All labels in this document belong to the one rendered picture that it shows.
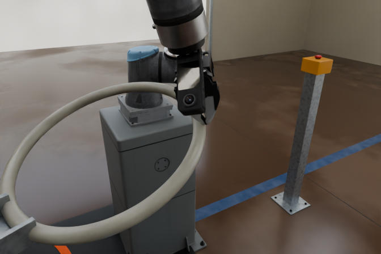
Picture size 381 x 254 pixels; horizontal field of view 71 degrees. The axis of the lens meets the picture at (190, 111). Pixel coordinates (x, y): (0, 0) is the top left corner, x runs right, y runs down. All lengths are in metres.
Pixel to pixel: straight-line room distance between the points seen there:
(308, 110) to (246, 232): 0.88
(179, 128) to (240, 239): 0.92
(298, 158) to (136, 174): 1.11
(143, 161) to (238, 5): 5.44
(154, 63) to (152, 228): 0.88
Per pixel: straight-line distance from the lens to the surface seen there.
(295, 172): 2.03
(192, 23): 0.46
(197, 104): 0.45
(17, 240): 0.60
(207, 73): 0.52
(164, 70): 1.25
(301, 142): 1.90
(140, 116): 1.30
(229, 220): 2.01
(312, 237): 2.05
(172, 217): 1.61
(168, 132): 1.28
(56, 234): 0.56
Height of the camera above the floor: 1.43
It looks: 24 degrees down
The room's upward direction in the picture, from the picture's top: straight up
